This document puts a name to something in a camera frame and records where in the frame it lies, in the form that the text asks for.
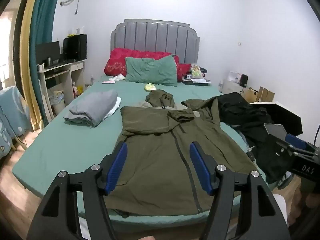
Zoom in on blue printed bedding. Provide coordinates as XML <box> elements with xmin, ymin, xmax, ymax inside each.
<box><xmin>0</xmin><ymin>85</ymin><xmax>34</xmax><ymax>159</ymax></box>

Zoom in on grey padded headboard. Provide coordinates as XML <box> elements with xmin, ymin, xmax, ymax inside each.
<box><xmin>111</xmin><ymin>19</ymin><xmax>200</xmax><ymax>64</ymax></box>

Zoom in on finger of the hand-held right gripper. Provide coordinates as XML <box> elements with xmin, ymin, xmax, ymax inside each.
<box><xmin>269</xmin><ymin>133</ymin><xmax>318</xmax><ymax>157</ymax></box>

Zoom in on black clothes pile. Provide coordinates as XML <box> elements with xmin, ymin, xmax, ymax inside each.
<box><xmin>216</xmin><ymin>92</ymin><xmax>295</xmax><ymax>184</ymax></box>

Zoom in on black monitor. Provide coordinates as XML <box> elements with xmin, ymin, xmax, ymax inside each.
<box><xmin>35</xmin><ymin>41</ymin><xmax>61</xmax><ymax>65</ymax></box>

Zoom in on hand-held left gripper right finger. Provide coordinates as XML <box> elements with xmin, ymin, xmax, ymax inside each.
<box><xmin>189</xmin><ymin>141</ymin><xmax>292</xmax><ymax>240</ymax></box>

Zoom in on teal curtain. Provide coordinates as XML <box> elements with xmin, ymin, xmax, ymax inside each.
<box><xmin>26</xmin><ymin>0</ymin><xmax>63</xmax><ymax>128</ymax></box>

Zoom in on person's right forearm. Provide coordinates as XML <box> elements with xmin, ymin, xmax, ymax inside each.
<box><xmin>290</xmin><ymin>177</ymin><xmax>317</xmax><ymax>227</ymax></box>

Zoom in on white folded cloth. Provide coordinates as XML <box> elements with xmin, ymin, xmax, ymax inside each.
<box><xmin>102</xmin><ymin>97</ymin><xmax>122</xmax><ymax>119</ymax></box>

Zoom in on grey tablet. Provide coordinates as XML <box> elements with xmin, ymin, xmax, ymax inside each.
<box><xmin>264</xmin><ymin>123</ymin><xmax>288</xmax><ymax>142</ymax></box>

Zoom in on black computer tower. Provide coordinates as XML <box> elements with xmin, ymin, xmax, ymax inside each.
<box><xmin>63</xmin><ymin>34</ymin><xmax>87</xmax><ymax>61</ymax></box>

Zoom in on cardboard boxes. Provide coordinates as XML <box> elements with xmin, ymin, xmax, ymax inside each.
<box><xmin>257</xmin><ymin>86</ymin><xmax>275</xmax><ymax>103</ymax></box>

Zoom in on key bunch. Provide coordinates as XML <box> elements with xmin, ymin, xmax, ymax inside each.
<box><xmin>246</xmin><ymin>145</ymin><xmax>257</xmax><ymax>162</ymax></box>

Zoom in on beige computer desk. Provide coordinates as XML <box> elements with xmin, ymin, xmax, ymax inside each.
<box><xmin>37</xmin><ymin>60</ymin><xmax>87</xmax><ymax>120</ymax></box>

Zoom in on folded grey blanket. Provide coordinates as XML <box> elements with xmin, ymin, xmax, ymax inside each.
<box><xmin>64</xmin><ymin>89</ymin><xmax>118</xmax><ymax>127</ymax></box>

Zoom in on white trash bin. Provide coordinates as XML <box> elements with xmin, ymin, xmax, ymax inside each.
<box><xmin>49</xmin><ymin>91</ymin><xmax>66</xmax><ymax>115</ymax></box>

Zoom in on green pillow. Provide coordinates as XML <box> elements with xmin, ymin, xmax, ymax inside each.
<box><xmin>124</xmin><ymin>55</ymin><xmax>178</xmax><ymax>87</ymax></box>

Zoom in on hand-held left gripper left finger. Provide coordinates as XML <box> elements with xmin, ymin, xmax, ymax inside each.
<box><xmin>26</xmin><ymin>141</ymin><xmax>128</xmax><ymax>240</ymax></box>

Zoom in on yellow curtain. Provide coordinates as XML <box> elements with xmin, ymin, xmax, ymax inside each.
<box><xmin>19</xmin><ymin>0</ymin><xmax>44</xmax><ymax>130</ymax></box>

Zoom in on brown paper bag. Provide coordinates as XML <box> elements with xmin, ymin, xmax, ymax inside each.
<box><xmin>244</xmin><ymin>87</ymin><xmax>259</xmax><ymax>103</ymax></box>

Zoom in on black open box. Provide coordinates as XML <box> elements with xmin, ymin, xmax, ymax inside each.
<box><xmin>250</xmin><ymin>101</ymin><xmax>303</xmax><ymax>135</ymax></box>

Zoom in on olive green jacket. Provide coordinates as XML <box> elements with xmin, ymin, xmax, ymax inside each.
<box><xmin>106</xmin><ymin>89</ymin><xmax>258</xmax><ymax>217</ymax></box>

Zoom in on red patterned pillow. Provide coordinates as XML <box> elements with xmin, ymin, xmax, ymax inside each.
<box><xmin>104</xmin><ymin>47</ymin><xmax>192</xmax><ymax>77</ymax></box>

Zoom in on snack bag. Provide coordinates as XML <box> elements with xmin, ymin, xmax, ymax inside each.
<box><xmin>190</xmin><ymin>64</ymin><xmax>203</xmax><ymax>79</ymax></box>

